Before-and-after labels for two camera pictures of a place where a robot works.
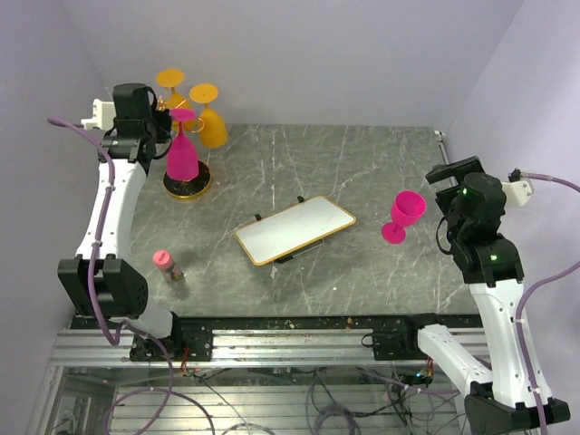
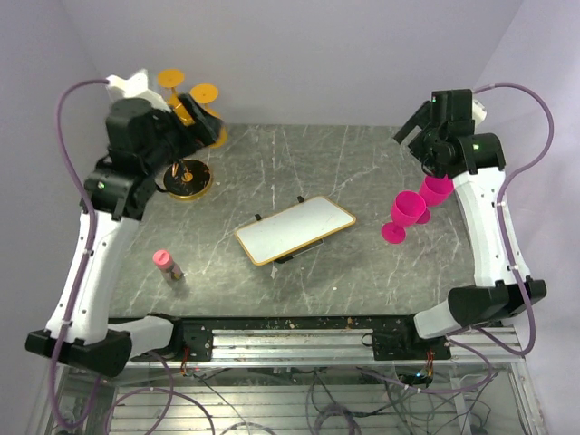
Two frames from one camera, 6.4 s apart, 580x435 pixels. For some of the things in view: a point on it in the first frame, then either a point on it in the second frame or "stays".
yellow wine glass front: x=213 y=129 stays
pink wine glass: x=182 y=161 to x=436 y=191
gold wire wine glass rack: x=191 y=189 stays
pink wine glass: x=408 y=207 stays
